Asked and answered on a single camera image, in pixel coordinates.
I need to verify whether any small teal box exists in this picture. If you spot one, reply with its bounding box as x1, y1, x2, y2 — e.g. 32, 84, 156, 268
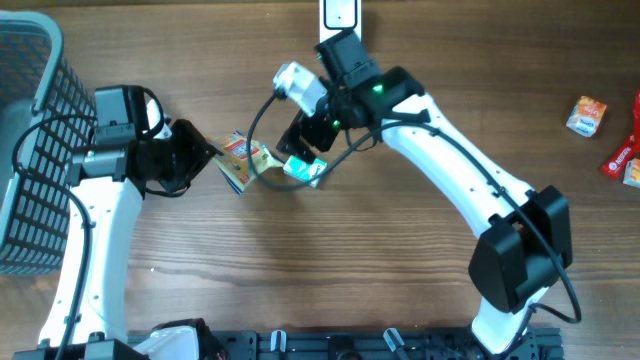
283, 156, 327, 182

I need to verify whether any blue yellow snack bag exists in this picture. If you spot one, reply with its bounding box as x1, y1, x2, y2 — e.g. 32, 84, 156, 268
208, 132, 284, 194

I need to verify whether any small orange box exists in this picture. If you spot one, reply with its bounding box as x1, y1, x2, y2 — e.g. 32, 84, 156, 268
566, 96, 607, 137
622, 158, 640, 188

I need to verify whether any red chocolate wafer bar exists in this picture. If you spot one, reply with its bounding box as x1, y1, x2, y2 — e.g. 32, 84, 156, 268
600, 92, 640, 179

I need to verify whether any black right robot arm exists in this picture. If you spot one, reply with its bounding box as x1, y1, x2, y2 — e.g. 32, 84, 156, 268
273, 30, 573, 356

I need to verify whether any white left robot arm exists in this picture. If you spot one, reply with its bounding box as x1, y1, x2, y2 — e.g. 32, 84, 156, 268
1, 85, 215, 359

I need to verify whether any white barcode scanner box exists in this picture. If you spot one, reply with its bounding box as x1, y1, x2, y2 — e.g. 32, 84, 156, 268
319, 0, 362, 42

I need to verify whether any grey plastic shopping basket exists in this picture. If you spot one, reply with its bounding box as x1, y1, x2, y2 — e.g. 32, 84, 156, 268
1, 11, 96, 275

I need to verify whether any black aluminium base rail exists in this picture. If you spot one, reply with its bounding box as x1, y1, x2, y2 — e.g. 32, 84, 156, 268
212, 327, 565, 360

